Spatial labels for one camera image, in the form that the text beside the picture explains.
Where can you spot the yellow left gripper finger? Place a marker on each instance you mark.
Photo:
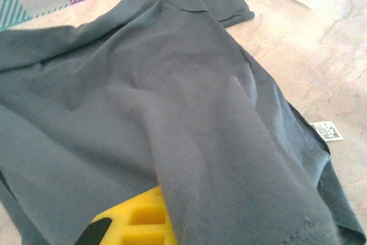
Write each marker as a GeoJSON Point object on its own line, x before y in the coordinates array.
{"type": "Point", "coordinates": [137, 219]}

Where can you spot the grey inside-out t-shirt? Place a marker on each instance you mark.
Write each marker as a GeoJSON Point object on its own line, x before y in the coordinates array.
{"type": "Point", "coordinates": [177, 107]}

